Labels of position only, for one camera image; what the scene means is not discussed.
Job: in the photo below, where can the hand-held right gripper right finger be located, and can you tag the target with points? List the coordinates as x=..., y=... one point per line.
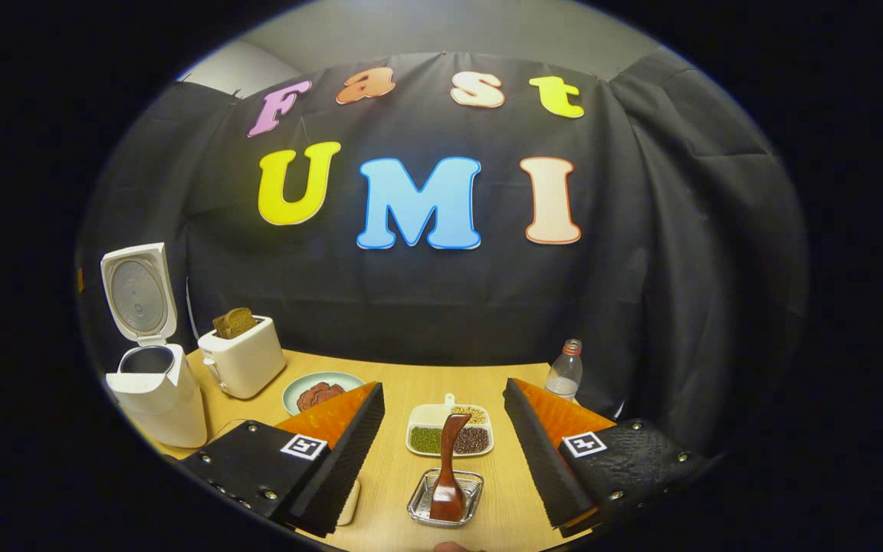
x=541, y=452

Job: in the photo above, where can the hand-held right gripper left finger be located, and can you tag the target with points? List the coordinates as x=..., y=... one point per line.
x=349, y=452

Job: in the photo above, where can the brown wooden spoon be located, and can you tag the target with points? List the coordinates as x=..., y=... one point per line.
x=449, y=491

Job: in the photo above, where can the white rice cooker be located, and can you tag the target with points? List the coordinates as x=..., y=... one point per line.
x=165, y=406

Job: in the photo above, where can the clear rice container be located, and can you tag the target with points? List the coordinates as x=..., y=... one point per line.
x=349, y=502

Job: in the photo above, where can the red meat slice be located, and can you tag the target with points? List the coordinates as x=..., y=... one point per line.
x=319, y=395

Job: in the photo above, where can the pale green plate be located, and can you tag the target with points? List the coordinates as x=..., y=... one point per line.
x=292, y=399

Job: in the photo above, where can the clear plastic water bottle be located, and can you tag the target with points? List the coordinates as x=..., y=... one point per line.
x=564, y=376

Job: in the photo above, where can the white divided bean dish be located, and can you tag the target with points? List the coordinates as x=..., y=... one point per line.
x=430, y=418

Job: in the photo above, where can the cream white toaster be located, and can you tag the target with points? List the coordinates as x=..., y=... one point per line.
x=246, y=364

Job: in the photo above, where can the brown toast slice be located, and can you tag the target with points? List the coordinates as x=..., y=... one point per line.
x=233, y=322

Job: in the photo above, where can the black backdrop cloth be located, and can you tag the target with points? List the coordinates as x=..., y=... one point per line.
x=641, y=268

